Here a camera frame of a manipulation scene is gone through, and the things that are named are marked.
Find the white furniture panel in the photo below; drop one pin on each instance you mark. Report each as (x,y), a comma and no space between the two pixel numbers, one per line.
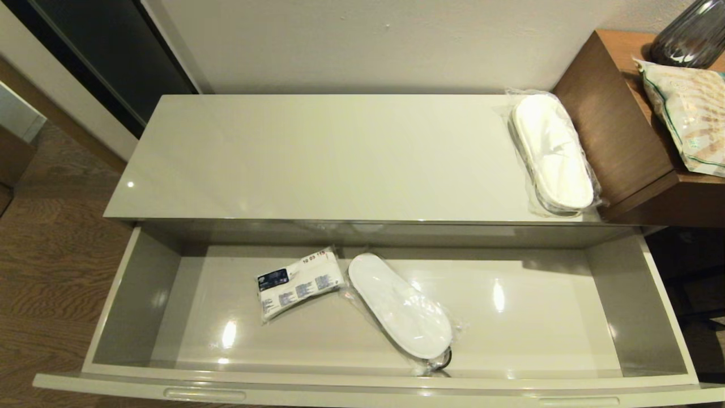
(17,116)

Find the cream glossy low cabinet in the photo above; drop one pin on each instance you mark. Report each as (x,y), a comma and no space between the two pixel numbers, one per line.
(340,158)

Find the brown wooden side table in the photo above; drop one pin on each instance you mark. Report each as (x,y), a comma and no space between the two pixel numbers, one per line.
(617,130)

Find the white printed plastic packet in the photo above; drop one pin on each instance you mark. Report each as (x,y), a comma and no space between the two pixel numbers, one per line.
(300,283)

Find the cream glossy wide drawer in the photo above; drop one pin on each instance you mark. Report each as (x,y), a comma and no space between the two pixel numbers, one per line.
(340,345)

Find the white slippers flat in plastic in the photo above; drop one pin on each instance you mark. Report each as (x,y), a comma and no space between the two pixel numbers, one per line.
(402,309)

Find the white slippers plastic wrap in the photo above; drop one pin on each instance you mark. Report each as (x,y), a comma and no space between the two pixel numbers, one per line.
(552,150)

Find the dark glass door panel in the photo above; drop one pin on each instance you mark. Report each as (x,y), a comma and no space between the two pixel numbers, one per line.
(113,51)

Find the dark ribbed glass vase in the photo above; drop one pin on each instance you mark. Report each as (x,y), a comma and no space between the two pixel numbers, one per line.
(691,37)

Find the patterned snack bag green trim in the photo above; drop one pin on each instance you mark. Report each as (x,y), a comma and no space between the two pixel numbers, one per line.
(694,113)

